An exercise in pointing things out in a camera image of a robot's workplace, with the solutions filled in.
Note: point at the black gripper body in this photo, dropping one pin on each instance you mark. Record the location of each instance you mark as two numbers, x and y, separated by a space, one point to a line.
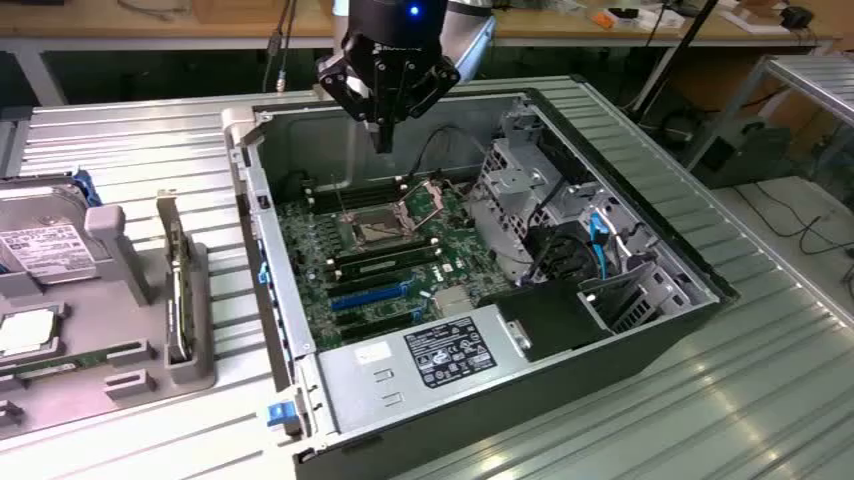
393 30

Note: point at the wooden desk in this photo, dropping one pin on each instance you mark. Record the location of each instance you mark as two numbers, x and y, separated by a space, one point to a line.
547 25

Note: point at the white and black box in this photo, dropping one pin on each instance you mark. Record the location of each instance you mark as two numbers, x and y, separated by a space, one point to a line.
656 20

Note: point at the silver chipset heat sink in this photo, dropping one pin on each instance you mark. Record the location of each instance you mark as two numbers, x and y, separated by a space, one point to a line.
453 300

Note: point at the silver CPU chip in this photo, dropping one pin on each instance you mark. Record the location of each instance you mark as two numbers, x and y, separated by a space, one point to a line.
22 335

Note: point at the dark installed RAM stick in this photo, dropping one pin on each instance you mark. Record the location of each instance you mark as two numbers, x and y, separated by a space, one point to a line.
387 262

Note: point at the orange small box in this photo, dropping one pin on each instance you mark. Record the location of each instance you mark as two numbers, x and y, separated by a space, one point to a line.
603 19

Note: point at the blue case latch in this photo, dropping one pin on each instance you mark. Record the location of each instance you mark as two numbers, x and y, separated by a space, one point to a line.
279 414

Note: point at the silver drive cage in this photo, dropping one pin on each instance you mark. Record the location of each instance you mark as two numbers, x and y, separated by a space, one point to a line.
513 180

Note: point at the blue expansion slot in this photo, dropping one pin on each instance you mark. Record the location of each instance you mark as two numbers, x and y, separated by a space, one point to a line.
367 298

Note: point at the black open PC case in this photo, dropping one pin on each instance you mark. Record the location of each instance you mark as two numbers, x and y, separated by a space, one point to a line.
600 380

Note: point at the black tripod pole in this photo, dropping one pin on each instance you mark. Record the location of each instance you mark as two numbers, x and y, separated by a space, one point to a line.
674 55

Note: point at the black empty RAM slot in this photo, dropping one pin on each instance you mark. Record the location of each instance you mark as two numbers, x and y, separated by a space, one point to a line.
356 192
356 201

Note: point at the metal slat frame table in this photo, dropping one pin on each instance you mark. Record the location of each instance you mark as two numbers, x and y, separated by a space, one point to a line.
814 75

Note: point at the blue hard disk bracket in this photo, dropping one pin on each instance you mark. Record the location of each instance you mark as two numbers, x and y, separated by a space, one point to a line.
85 187

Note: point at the green motherboard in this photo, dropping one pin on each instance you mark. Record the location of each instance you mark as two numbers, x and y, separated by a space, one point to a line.
460 245

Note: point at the dark grey floor box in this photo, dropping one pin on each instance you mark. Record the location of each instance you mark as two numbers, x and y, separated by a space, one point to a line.
747 150

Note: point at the thin metal locking lever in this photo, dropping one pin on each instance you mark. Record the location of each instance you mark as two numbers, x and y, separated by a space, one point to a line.
340 200

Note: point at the white flat box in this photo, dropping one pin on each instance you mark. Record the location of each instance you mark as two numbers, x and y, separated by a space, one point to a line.
754 22

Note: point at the silver disk bay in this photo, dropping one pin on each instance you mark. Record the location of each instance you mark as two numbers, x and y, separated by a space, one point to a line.
640 300

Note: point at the metal socket cover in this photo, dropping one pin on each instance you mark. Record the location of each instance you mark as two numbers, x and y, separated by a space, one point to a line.
423 205

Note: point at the green RAM stick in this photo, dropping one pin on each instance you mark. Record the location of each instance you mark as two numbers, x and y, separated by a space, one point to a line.
80 361

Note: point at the grey parts rack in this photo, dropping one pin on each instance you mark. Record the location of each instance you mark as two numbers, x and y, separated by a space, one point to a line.
100 320

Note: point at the silver hard disk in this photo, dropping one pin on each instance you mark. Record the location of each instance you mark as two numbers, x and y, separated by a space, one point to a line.
40 245

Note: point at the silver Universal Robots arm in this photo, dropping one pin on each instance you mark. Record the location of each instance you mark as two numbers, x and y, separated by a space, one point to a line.
469 35

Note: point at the CPU socket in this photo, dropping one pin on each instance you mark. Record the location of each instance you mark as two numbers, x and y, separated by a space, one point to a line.
376 227

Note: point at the silver power supply unit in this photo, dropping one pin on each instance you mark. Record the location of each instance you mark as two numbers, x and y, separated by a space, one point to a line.
373 400

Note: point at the black power adapter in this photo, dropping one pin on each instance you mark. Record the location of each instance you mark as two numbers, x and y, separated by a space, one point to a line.
794 16

